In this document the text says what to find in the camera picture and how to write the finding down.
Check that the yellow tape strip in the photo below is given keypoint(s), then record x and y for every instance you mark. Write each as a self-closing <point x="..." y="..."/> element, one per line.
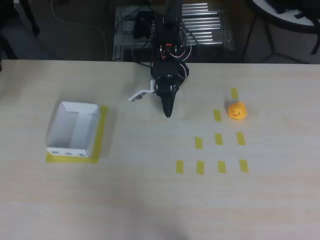
<point x="221" y="167"/>
<point x="180" y="167"/>
<point x="243" y="166"/>
<point x="198" y="143"/>
<point x="200" y="167"/>
<point x="217" y="115"/>
<point x="234" y="93"/>
<point x="240" y="138"/>
<point x="218" y="139"/>

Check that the yellow tape box outline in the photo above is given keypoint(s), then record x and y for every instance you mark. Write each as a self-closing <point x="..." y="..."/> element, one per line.
<point x="98" y="142"/>

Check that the round white table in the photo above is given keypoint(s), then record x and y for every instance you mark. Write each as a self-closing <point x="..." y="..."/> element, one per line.
<point x="287" y="17"/>

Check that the yellow rubber duck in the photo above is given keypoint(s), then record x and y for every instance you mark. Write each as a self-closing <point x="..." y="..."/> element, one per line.
<point x="237" y="111"/>

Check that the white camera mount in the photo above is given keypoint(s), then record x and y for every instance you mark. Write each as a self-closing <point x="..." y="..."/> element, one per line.
<point x="140" y="94"/>

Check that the black device on rack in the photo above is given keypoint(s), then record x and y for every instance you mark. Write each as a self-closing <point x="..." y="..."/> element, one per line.
<point x="141" y="27"/>

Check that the dark chair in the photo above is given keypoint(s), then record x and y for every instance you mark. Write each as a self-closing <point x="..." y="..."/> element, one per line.
<point x="35" y="27"/>

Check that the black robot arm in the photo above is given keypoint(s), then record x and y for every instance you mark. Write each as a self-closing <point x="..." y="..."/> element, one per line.
<point x="172" y="32"/>

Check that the white cardboard box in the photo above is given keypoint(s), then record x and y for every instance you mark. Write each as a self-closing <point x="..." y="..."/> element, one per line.
<point x="72" y="125"/>

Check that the aluminium profile rack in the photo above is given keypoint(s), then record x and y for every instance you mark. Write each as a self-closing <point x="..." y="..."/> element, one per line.
<point x="205" y="30"/>

